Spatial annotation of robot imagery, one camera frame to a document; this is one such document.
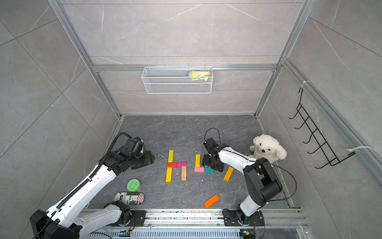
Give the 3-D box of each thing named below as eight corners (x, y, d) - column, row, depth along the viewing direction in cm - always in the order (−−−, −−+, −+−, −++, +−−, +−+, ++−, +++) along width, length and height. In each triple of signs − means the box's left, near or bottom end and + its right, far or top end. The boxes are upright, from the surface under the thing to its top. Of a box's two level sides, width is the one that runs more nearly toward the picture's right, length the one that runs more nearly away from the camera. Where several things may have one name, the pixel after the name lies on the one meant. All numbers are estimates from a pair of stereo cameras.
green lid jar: (128, 192, 84) (125, 190, 80) (131, 182, 87) (128, 179, 84) (139, 192, 84) (137, 190, 80) (142, 182, 87) (139, 179, 84)
